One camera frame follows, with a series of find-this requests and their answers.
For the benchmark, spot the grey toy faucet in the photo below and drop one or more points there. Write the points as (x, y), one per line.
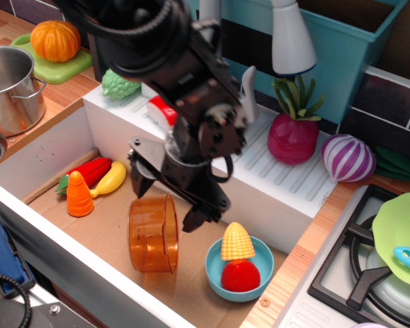
(292, 51)

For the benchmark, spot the transparent orange plastic pot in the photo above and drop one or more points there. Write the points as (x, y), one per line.
(153, 234)

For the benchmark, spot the orange toy carrot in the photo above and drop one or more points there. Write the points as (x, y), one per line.
(79, 200)

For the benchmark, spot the light green plate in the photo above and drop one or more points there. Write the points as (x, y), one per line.
(391, 229)

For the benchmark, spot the red white toy sushi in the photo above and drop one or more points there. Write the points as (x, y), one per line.
(161, 113)

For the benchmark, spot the stainless steel pot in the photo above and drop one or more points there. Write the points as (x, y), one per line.
(21, 100)

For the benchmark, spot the yellow toy corn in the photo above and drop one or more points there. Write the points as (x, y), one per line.
(236, 243)

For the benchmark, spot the dark green felt leaf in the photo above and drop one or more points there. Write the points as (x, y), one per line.
(391, 164)

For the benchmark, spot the yellow toy banana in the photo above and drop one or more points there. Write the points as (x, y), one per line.
(111, 180)

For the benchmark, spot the purple white toy onion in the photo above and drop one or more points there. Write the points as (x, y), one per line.
(347, 159)

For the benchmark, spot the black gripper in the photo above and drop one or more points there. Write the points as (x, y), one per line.
(195, 183)

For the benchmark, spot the light green toy artichoke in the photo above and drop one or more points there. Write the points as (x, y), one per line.
(117, 87)

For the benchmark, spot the black stove grate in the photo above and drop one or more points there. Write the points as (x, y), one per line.
(352, 284)

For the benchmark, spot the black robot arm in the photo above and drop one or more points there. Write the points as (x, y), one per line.
(158, 44)

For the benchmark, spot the magenta toy beet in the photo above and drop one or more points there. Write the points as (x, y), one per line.
(294, 132)

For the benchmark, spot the white toy sink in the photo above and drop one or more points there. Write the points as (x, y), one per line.
(88, 257)

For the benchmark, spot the green cutting board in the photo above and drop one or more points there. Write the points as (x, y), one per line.
(54, 72)

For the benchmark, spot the red toy tomato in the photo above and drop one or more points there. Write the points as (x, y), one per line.
(240, 276)

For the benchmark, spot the light blue bowl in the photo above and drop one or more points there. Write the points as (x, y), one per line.
(263, 260)

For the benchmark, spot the blue clamp block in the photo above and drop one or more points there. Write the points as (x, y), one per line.
(12, 264)

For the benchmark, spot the red toy chili pepper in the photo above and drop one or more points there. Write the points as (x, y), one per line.
(91, 172)

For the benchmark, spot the teal plastic bin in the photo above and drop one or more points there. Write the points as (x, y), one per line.
(347, 36)

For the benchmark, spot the orange toy pumpkin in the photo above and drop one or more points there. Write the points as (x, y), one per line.
(55, 40)

